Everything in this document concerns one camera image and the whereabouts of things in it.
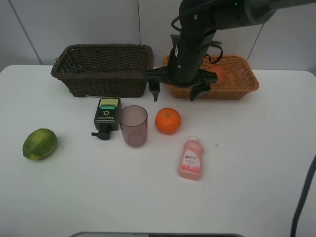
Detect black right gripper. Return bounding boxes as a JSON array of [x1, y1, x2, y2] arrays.
[[146, 32, 218, 102]]

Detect translucent purple cup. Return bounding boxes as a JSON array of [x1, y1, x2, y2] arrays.
[[118, 105, 148, 147]]

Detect red yellow peach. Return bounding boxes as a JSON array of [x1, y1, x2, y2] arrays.
[[210, 66, 227, 86]]

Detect orange tangerine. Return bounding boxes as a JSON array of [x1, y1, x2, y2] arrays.
[[155, 108, 182, 135]]

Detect orange wicker basket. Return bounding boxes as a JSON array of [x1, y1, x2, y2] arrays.
[[162, 54, 260, 100]]

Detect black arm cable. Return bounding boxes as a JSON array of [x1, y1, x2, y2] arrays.
[[290, 154, 316, 237]]

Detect green mango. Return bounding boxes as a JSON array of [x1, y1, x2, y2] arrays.
[[22, 128, 57, 160]]

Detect pink detergent bottle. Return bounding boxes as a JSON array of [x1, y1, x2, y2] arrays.
[[178, 136, 204, 181]]

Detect dark brown wicker basket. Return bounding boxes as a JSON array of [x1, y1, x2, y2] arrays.
[[51, 44, 154, 98]]

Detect black green pump bottle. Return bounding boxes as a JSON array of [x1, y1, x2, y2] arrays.
[[91, 98, 121, 140]]

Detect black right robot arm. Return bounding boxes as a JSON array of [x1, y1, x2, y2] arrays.
[[146, 0, 285, 101]]

